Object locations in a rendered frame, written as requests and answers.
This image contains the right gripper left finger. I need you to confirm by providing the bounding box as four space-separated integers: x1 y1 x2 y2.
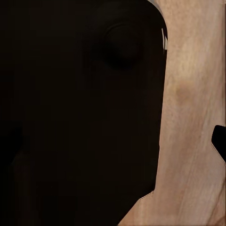
0 125 24 181

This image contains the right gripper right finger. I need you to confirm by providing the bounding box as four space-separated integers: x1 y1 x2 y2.
211 125 226 162

